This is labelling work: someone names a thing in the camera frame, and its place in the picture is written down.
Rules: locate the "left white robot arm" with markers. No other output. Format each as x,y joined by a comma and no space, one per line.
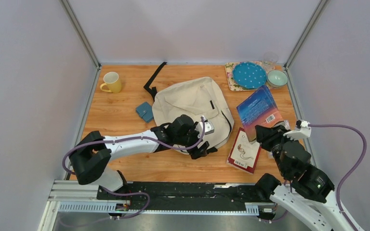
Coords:
89,159

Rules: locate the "clear glass cup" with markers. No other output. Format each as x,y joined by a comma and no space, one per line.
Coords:
269,61

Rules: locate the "light green bowl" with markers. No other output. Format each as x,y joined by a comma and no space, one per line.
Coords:
277,79

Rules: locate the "left aluminium frame post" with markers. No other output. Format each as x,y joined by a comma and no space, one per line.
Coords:
80,32

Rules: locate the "blue dotted plate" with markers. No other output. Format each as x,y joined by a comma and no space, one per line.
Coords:
249,75

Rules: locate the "red white cover book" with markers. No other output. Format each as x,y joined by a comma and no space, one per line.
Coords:
244,154

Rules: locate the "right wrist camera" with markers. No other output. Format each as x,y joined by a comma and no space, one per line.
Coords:
302,131

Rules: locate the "beige canvas backpack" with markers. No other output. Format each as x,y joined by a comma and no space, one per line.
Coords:
194,98

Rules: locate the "blue sunset cover book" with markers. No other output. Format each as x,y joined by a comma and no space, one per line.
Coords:
261,109

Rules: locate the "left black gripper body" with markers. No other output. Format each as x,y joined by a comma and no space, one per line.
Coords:
191,138

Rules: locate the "teal wallet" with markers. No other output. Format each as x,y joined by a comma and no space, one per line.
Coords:
144,111

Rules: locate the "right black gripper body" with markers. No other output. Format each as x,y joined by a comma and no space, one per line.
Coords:
275,149

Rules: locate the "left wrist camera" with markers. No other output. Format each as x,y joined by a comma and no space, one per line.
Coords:
205,127

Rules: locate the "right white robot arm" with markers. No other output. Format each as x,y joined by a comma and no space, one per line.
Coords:
326,212

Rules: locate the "floral cover notebook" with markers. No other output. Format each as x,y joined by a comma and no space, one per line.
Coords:
286,124

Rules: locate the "aluminium frame post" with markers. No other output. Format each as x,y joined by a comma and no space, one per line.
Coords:
80,32
322,4

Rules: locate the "yellow mug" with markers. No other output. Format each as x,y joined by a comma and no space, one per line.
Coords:
111,83

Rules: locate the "right aluminium frame post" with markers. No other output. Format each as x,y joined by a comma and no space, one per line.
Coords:
322,4

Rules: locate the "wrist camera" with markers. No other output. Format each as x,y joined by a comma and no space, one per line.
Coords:
302,131
205,127

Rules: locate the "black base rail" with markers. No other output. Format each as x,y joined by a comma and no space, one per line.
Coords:
195,197

